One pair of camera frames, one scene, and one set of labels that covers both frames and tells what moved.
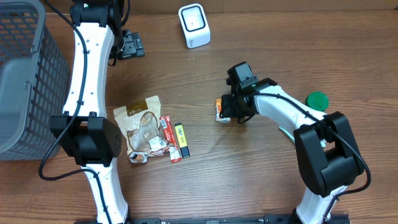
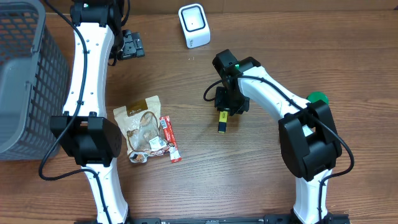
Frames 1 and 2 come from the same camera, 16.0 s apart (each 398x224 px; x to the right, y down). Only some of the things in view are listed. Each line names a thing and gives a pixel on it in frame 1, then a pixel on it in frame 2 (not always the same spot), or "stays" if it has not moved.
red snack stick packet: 170,137 stays
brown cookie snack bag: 140,126 stays
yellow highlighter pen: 182,140 -> 223,117
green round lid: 318,100 stays
